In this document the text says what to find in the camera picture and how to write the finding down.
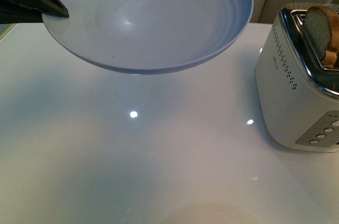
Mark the light blue round plate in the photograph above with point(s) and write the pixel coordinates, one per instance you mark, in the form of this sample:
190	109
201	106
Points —
149	36

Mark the slice of brown bread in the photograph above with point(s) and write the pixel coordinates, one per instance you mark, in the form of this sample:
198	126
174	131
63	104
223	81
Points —
321	24

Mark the white chrome toaster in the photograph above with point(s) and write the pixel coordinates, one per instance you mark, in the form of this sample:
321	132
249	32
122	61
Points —
298	92

